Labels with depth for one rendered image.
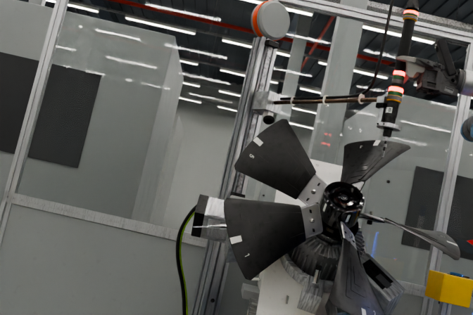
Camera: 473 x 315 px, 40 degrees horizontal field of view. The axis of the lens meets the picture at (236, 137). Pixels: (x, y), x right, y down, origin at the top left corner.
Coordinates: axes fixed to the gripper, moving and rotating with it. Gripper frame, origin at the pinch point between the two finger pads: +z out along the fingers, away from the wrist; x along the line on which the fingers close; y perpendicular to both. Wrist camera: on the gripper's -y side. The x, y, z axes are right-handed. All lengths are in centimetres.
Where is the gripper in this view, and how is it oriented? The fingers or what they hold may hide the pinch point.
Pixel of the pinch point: (395, 60)
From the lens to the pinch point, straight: 202.9
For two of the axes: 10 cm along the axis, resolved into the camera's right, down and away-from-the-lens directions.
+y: -2.2, 9.7, -1.2
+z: -9.8, -2.2, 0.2
